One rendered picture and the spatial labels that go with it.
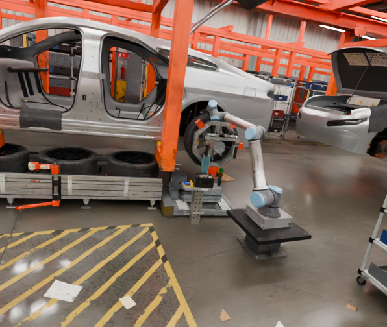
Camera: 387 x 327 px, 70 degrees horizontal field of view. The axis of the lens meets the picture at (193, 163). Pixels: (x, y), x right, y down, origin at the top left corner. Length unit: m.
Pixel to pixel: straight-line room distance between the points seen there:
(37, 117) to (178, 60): 1.72
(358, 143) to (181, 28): 3.40
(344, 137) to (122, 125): 3.51
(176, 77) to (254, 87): 1.25
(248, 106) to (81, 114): 2.10
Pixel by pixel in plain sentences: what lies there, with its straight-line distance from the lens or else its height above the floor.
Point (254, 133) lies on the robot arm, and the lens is 2.59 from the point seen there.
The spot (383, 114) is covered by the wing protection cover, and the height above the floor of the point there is 1.42.
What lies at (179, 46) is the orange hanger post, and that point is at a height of 1.85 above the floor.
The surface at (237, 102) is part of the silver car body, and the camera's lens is 3.78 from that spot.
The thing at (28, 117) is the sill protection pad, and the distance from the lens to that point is 3.66.
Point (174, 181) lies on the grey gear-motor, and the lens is 3.40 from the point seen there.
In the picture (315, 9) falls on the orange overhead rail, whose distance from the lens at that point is 6.84.
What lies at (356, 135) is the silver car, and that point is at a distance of 5.14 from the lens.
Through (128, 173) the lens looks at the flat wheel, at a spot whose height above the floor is 0.40.
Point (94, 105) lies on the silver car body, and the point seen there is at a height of 1.11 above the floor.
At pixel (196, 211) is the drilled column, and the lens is 3.15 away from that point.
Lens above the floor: 1.56
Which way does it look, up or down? 17 degrees down
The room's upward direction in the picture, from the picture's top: 8 degrees clockwise
